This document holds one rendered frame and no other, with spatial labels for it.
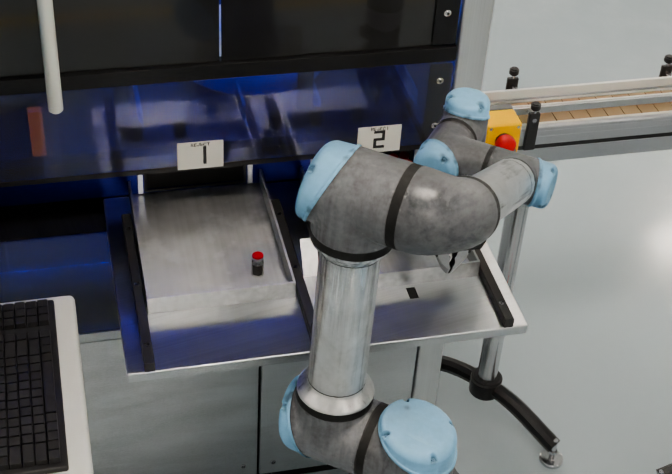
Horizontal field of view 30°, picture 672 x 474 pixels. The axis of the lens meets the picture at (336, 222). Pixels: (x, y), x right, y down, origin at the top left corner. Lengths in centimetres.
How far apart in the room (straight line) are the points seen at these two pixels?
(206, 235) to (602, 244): 179
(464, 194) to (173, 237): 87
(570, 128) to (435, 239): 111
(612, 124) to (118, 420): 123
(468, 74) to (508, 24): 256
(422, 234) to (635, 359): 199
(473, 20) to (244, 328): 69
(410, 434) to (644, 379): 171
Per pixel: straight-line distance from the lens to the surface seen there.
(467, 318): 223
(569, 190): 406
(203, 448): 287
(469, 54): 234
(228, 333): 216
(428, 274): 227
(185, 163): 233
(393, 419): 184
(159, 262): 230
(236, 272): 228
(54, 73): 212
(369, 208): 159
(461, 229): 161
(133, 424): 278
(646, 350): 356
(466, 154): 198
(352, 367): 180
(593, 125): 268
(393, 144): 240
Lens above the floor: 238
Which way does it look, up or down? 39 degrees down
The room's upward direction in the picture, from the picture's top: 4 degrees clockwise
